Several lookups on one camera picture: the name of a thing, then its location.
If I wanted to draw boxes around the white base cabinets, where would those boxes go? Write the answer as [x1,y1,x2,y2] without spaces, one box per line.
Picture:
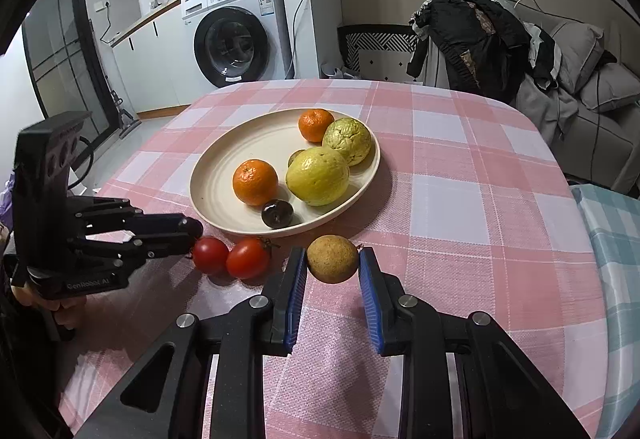
[111,4,193,114]

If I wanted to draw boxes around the dark purple plum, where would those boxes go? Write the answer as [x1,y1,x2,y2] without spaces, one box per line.
[261,199,294,230]

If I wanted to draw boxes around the grey cushion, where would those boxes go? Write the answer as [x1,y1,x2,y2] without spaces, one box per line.
[547,21,606,94]
[580,63,640,114]

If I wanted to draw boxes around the white washing machine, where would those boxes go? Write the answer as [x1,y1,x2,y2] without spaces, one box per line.
[180,0,293,90]

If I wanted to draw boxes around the orange mandarin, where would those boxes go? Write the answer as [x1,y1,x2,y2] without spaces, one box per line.
[232,159,279,207]
[298,108,335,143]

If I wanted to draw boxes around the pink checked tablecloth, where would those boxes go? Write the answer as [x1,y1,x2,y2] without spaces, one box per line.
[57,79,613,439]

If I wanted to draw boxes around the cream round plate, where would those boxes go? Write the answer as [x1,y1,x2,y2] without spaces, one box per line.
[188,108,382,239]

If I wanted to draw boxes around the grey garment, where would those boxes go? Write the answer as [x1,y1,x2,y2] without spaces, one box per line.
[517,74,579,140]

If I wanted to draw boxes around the red tomato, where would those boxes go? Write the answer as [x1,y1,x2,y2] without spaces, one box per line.
[225,238,280,281]
[192,237,230,276]

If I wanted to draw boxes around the black white patterned chair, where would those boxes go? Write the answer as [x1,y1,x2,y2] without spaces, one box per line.
[337,24,418,80]

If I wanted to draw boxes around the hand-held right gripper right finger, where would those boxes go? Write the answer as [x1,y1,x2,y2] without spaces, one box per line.
[358,246,591,439]

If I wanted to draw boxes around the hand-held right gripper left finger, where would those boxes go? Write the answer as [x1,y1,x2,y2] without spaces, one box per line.
[72,246,309,439]

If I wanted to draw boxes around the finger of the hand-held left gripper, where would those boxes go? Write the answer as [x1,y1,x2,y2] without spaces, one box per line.
[75,198,204,245]
[67,231,201,277]

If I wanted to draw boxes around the grey sofa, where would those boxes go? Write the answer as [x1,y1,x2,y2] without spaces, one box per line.
[515,11,640,194]

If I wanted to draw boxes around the tan round longan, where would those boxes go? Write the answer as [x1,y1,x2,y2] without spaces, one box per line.
[306,235,363,285]

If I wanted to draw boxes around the teal checked cloth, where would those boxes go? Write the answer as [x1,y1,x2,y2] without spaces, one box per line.
[570,184,640,439]

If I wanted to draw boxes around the grey stick vacuum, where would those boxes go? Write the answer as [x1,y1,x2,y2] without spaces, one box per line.
[102,79,143,140]

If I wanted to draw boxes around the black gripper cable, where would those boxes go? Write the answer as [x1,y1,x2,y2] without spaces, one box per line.
[69,135,97,190]

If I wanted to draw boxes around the black jacket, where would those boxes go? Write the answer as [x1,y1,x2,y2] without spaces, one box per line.
[406,0,563,102]

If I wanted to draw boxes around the person's left hand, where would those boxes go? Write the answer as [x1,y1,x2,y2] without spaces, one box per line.
[9,284,90,331]

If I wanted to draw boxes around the black framed glass door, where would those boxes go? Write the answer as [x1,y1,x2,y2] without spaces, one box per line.
[20,0,123,140]

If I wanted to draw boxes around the large yellow lemon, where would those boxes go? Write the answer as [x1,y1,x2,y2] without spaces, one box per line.
[285,147,351,207]

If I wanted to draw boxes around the purple cloth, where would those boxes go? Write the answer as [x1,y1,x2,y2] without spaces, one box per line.
[0,171,17,226]

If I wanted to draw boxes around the wrinkled yellow-green fruit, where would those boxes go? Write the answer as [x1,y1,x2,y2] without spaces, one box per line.
[322,117,373,167]

